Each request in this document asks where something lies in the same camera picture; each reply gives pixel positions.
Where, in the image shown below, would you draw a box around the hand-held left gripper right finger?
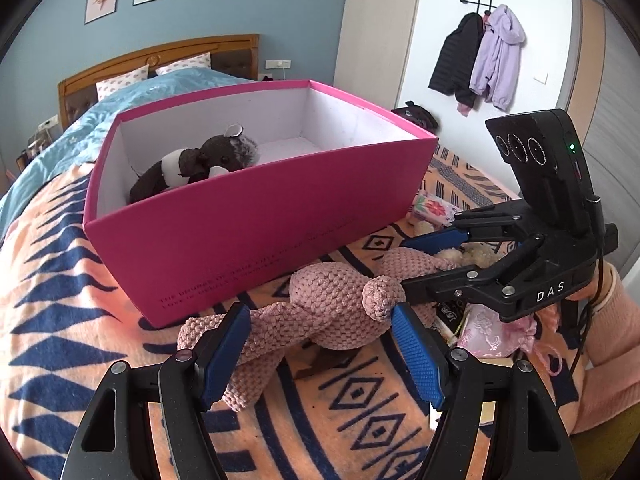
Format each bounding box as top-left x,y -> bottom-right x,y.
391,302 -> 583,480

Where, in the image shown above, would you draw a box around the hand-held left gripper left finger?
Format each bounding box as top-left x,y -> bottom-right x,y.
60,302 -> 252,480

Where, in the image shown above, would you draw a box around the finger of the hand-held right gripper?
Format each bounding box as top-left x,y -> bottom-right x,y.
400,200 -> 546,256
400,234 -> 546,311

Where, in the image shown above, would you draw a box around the floral tissue pack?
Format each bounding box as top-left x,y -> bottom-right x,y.
411,190 -> 463,226

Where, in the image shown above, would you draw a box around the beige plush teddy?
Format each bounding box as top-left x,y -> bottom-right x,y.
435,242 -> 511,271

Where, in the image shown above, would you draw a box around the pink satin pouch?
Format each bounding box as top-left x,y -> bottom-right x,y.
457,305 -> 563,378

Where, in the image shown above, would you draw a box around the pink crocheted bunny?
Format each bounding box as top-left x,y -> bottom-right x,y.
177,247 -> 456,413

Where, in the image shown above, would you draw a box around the pink cardboard box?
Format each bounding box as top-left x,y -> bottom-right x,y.
82,79 -> 440,330

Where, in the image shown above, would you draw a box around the person's right forearm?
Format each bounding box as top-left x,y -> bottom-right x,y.
570,260 -> 640,436

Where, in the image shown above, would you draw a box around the small black packet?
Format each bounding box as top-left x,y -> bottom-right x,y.
432,300 -> 473,336

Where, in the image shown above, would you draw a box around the black cloth bundle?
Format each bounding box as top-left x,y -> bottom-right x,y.
391,101 -> 440,133

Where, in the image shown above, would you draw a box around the wooden door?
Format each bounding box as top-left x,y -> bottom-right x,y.
555,0 -> 640,241

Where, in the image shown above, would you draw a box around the lilac hooded jacket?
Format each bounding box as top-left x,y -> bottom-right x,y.
469,4 -> 527,113

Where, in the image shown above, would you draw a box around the black padded jacket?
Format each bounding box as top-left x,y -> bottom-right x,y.
428,12 -> 485,107

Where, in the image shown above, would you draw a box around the orange patterned blanket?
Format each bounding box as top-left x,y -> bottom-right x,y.
0,145 -> 581,480

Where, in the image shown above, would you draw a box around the brown plush toy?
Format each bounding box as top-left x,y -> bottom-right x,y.
129,125 -> 261,206

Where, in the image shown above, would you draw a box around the person's olive trousers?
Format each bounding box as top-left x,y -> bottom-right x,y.
567,420 -> 636,480

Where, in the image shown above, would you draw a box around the blue duvet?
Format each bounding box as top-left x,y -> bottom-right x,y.
0,69 -> 261,241

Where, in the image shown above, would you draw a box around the wooden headboard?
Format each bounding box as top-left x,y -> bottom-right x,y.
57,34 -> 261,128

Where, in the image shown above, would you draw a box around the cluttered bedside table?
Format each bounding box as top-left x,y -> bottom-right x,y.
15,130 -> 53,171

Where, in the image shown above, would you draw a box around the white printed pillow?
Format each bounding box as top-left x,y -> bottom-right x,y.
155,53 -> 212,77
95,66 -> 151,102

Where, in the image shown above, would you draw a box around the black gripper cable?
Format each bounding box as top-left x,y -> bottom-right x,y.
567,195 -> 608,396

